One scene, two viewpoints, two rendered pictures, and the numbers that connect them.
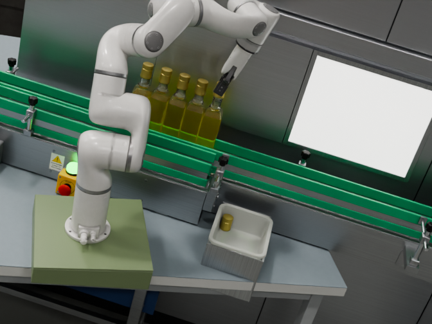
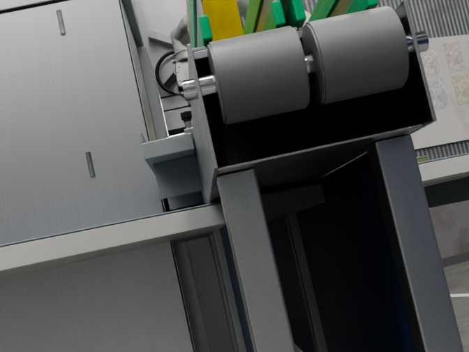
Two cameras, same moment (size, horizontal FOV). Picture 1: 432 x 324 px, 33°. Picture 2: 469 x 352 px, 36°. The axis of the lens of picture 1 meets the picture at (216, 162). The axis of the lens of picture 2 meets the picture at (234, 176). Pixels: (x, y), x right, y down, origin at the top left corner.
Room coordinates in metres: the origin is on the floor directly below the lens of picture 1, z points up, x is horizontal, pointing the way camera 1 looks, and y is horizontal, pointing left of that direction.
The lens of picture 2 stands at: (2.26, 2.43, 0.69)
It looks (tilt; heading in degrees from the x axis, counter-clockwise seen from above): 5 degrees up; 264
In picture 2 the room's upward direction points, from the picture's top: 13 degrees counter-clockwise
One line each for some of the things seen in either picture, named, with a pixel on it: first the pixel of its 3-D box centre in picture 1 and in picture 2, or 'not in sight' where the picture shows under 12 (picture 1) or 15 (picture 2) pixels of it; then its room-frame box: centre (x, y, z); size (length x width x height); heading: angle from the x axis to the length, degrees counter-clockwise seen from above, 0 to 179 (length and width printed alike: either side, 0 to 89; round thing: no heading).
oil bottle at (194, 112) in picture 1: (189, 130); not in sight; (2.07, 0.11, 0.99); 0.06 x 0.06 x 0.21; 88
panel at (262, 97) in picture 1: (292, 94); (161, 124); (2.19, -0.17, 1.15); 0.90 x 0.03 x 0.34; 87
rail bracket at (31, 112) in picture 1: (27, 119); not in sight; (1.92, 0.58, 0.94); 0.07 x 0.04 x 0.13; 177
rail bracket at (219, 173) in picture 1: (220, 171); not in sight; (1.94, -0.02, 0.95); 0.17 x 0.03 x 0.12; 177
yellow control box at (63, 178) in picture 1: (71, 182); not in sight; (1.89, 0.41, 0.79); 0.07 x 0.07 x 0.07; 87
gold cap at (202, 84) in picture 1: (201, 87); not in sight; (2.07, 0.11, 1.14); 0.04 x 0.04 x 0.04
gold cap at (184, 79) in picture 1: (183, 81); not in sight; (2.07, 0.16, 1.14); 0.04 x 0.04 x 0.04
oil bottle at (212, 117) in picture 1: (207, 135); not in sight; (2.07, 0.05, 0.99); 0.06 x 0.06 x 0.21; 88
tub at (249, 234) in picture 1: (238, 240); not in sight; (1.83, -0.13, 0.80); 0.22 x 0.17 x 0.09; 177
